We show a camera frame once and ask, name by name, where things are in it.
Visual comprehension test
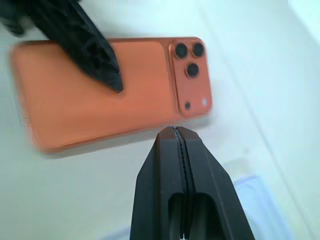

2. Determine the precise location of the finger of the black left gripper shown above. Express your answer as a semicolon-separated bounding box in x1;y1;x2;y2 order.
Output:
24;0;125;95

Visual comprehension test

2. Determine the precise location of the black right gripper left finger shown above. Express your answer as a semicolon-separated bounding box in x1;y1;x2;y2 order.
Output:
129;126;186;240

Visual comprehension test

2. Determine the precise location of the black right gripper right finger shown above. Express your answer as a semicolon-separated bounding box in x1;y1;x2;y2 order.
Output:
177;126;256;240

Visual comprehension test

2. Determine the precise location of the orange smartphone with triple camera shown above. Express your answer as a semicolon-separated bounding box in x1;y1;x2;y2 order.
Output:
9;36;214;154

